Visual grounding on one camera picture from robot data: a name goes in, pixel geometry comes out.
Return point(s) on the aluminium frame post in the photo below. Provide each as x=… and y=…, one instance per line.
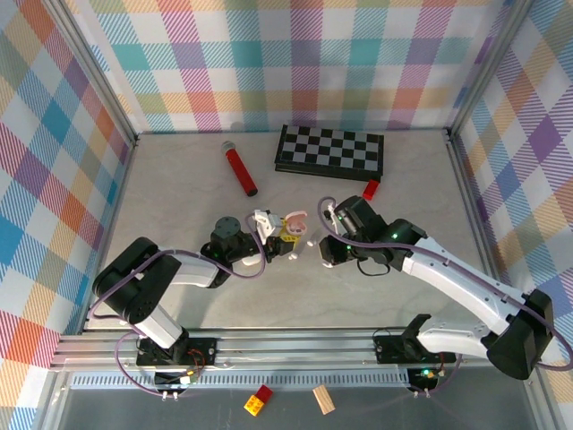
x=489, y=67
x=91, y=67

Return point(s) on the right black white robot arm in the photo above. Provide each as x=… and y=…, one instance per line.
x=456, y=277

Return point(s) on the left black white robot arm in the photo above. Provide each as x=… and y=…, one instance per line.
x=130, y=291

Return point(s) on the red toy microphone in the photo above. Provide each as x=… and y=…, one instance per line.
x=239, y=172

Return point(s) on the aluminium table side rail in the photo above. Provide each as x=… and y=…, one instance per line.
x=480, y=233
x=112, y=233

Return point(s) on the folded black chess board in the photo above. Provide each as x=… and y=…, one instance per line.
x=329, y=152

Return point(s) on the small black connector box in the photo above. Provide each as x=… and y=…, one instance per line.
x=425, y=377
x=177, y=380

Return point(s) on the yellow toy brick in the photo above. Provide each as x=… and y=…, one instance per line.
x=254, y=405

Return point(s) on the pink earbud charging case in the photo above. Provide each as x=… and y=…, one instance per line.
x=297, y=222

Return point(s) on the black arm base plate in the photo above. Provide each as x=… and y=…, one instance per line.
x=203, y=351
x=387, y=351

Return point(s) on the wooden block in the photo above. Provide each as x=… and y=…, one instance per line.
x=323, y=399

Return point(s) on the red rectangular block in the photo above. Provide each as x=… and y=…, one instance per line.
x=370, y=189

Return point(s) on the red toy brick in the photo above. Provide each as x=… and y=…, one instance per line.
x=265, y=392

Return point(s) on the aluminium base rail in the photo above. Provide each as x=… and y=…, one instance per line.
x=291, y=349

